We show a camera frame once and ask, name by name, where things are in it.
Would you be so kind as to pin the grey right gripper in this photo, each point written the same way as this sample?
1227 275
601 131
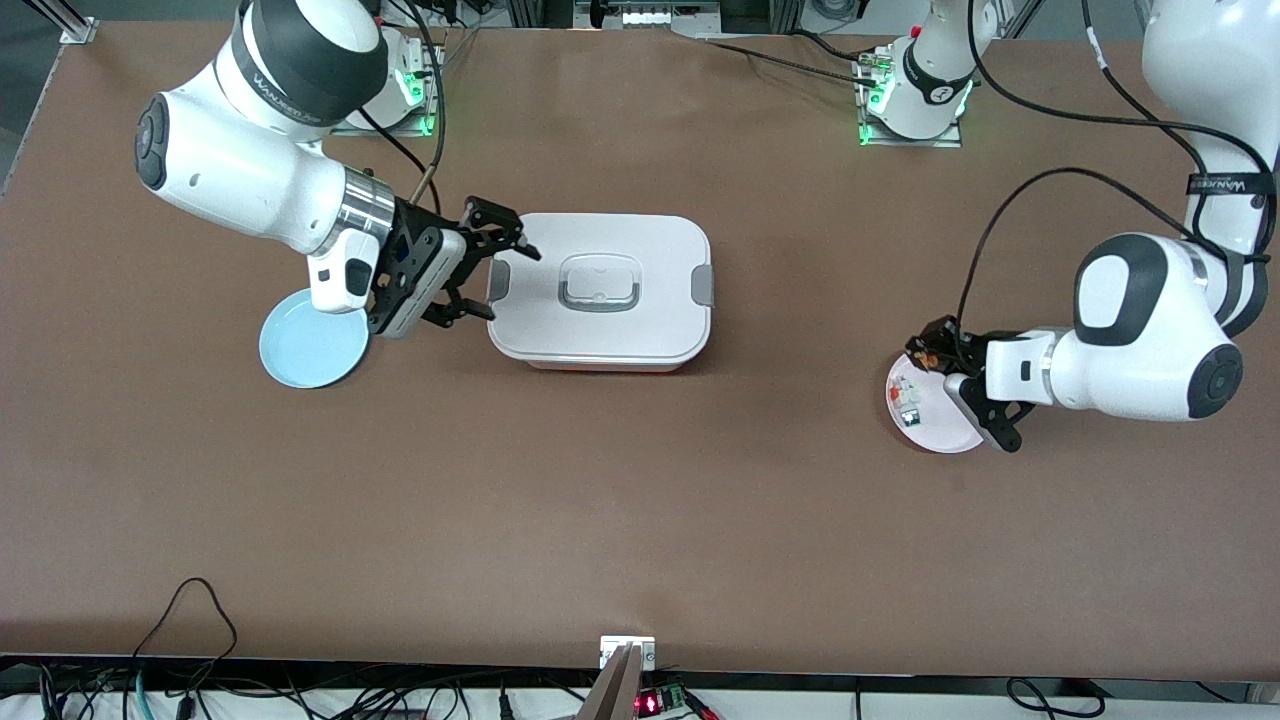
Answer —
418 240

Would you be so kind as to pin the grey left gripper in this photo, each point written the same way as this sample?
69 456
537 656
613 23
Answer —
944 345

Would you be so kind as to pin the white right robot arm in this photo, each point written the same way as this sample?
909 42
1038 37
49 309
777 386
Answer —
240 170

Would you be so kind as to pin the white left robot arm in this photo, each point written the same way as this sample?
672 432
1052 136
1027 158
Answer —
1130 340

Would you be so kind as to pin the white lunch box with lid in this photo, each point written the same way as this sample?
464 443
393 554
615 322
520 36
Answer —
600 320

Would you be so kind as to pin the pale pink round plate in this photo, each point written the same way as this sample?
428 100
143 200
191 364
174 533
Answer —
940 425

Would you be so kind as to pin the small items on pink plate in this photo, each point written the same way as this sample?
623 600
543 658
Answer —
907 402

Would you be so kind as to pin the light blue round plate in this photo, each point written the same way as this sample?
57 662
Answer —
305 350

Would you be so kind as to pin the circuit board with red light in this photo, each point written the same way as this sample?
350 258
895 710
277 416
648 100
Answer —
660 702

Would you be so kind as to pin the grey metal beam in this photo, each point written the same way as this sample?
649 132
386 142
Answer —
615 690

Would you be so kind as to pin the aluminium profile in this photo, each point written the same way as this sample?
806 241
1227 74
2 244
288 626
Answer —
78 25

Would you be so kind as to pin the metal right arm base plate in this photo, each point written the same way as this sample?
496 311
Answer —
432 122

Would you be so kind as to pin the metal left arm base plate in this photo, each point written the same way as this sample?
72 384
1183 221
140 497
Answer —
910 142

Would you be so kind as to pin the small metal bracket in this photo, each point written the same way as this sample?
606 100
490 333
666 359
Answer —
612 650

